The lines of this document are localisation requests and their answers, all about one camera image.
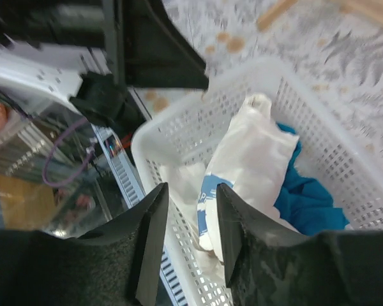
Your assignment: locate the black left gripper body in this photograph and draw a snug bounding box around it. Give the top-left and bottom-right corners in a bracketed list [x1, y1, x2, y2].
[0, 1, 124, 85]

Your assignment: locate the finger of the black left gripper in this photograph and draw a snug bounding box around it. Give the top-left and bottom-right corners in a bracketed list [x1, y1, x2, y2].
[121, 1, 208, 90]

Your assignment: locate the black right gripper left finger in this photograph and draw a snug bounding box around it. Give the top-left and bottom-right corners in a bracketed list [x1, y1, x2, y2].
[0, 183, 169, 305]

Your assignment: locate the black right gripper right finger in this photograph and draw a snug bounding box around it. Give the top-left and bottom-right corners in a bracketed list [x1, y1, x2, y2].
[216, 184, 383, 305]

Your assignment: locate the white t shirt blue print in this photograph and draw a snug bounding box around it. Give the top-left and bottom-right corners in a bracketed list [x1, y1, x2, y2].
[159, 92, 301, 265]

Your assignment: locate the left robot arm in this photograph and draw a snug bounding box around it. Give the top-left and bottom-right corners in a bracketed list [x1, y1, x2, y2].
[0, 1, 209, 136]

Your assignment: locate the white plastic laundry basket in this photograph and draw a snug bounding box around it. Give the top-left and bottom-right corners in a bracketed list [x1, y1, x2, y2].
[132, 57, 383, 305]

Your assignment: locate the floral tablecloth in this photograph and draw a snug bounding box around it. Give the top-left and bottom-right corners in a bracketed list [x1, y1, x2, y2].
[137, 0, 383, 154]

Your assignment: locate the wooden clothes rack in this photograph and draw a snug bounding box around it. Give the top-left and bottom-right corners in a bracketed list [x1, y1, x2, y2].
[256, 1, 383, 31]

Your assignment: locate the aluminium rail with cable duct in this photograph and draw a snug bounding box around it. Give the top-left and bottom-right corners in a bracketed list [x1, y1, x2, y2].
[92, 124, 192, 306]

